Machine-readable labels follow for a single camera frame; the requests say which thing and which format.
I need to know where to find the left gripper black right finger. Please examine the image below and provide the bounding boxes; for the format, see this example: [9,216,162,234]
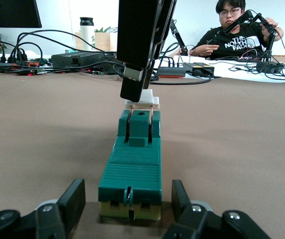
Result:
[162,179,270,239]

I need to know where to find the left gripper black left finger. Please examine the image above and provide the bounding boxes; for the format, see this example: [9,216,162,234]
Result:
[0,178,87,239]

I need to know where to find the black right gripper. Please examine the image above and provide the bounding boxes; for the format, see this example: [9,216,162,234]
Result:
[117,0,177,103]

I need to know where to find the green terminal block rail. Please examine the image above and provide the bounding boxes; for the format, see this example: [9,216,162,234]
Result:
[97,89,163,221]

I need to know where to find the black power adapter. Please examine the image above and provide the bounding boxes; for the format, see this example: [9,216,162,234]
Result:
[156,66,187,77]

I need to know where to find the white power strip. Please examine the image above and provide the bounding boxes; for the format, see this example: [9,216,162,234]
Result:
[158,55,209,68]

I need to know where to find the wooden planter box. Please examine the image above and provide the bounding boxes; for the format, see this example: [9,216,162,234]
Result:
[74,26,118,52]

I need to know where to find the black adapter yellow label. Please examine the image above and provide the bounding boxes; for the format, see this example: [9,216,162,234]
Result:
[183,62,204,75]
[199,63,215,76]

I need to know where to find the black power supply unit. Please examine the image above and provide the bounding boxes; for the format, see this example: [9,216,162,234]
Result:
[50,51,118,67]

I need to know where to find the white thermos bottle black lid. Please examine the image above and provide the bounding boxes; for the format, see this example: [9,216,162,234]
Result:
[79,16,96,52]

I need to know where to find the white table sheet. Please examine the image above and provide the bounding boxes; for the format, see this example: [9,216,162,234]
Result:
[162,53,285,83]

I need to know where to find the brown paper table cover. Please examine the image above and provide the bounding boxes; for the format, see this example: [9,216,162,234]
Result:
[0,71,285,239]

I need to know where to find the person in black t-shirt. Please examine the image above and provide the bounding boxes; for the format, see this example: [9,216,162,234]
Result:
[194,0,285,60]

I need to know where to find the black computer monitor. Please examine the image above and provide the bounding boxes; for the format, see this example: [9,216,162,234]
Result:
[0,0,42,28]

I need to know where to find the black plug cable bundle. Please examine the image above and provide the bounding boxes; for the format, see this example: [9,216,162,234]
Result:
[0,41,51,75]

